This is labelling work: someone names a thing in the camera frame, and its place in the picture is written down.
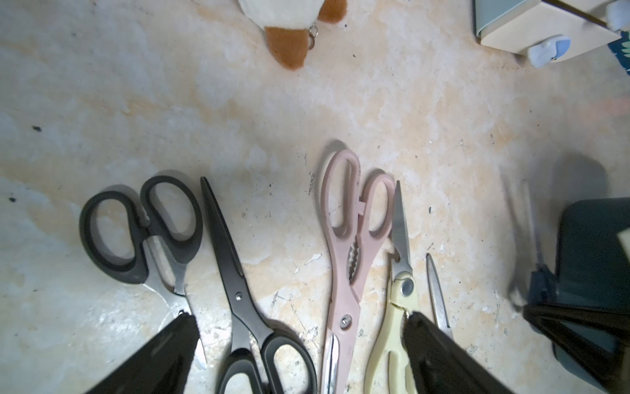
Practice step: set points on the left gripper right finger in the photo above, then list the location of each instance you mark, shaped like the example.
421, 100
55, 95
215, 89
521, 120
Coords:
439, 365

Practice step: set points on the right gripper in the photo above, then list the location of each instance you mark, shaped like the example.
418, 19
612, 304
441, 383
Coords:
609, 368

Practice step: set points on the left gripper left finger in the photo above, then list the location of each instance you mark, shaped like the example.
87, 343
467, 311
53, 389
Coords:
160, 366

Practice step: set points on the black handled scissors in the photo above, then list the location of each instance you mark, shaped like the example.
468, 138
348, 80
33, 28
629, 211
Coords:
437, 299

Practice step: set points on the cream kitchen scissors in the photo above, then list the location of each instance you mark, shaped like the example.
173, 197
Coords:
402, 301

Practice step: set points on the pink kitchen scissors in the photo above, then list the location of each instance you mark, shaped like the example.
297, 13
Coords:
352, 249

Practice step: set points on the all black scissors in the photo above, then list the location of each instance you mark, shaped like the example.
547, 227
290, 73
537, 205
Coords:
253, 342

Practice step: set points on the teal storage box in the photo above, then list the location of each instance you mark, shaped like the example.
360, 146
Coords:
592, 258

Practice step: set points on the white mini drawer cabinet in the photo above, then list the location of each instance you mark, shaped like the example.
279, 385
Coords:
549, 31

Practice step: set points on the brown white dog plush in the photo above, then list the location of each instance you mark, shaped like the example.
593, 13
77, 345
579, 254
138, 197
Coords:
287, 25

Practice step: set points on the grey handled steel scissors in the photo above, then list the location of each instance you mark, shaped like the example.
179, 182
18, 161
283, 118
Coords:
142, 268

